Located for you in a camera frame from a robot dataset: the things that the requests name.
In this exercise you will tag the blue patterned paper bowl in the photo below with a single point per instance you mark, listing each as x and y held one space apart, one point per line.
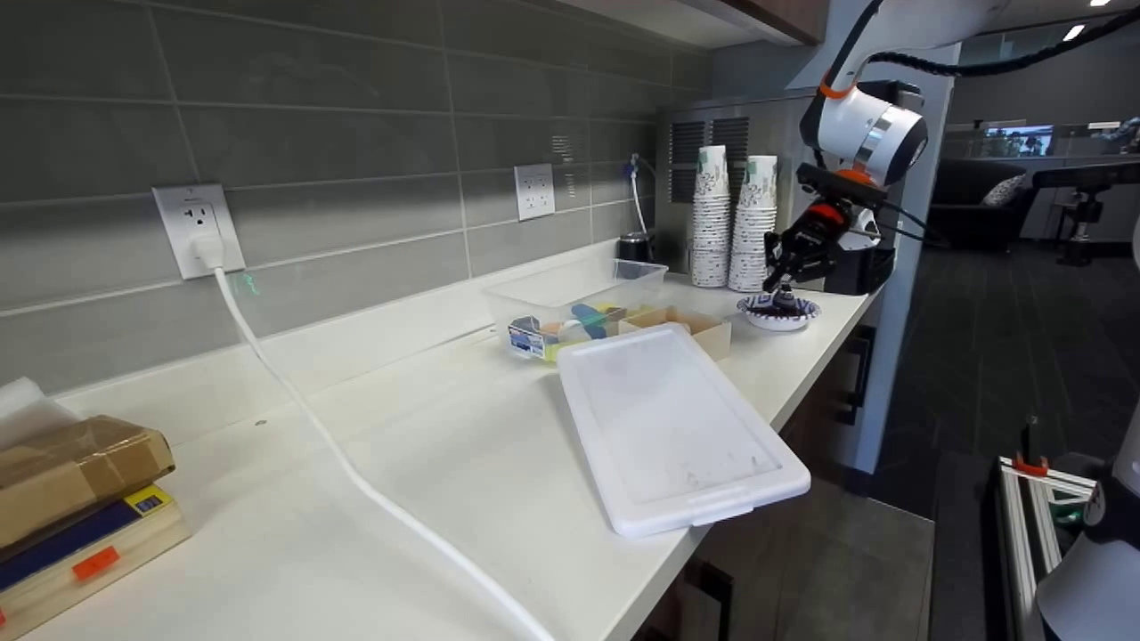
780 314

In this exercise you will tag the white plastic tray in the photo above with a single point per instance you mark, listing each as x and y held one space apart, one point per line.
668 439

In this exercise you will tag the stack of wooden boxes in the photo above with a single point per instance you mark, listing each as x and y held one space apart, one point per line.
78 508

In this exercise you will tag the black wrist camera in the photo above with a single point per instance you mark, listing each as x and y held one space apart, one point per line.
835 187

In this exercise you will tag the black mug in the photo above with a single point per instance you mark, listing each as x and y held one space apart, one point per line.
635 245

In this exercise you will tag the white wall outlet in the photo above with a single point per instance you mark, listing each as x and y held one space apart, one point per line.
534 194
202 227

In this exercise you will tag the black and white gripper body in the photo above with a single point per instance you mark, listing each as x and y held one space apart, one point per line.
812 242

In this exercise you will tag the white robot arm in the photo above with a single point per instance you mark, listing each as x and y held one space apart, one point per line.
868 143

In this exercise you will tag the small wooden box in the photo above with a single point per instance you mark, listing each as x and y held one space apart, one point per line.
709 332

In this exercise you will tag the right paper cup stack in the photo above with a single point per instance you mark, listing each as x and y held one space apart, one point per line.
753 222

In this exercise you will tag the clear plastic container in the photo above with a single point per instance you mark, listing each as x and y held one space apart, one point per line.
550 307

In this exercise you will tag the aluminium frame stand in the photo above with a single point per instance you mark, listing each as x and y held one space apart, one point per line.
1039 524

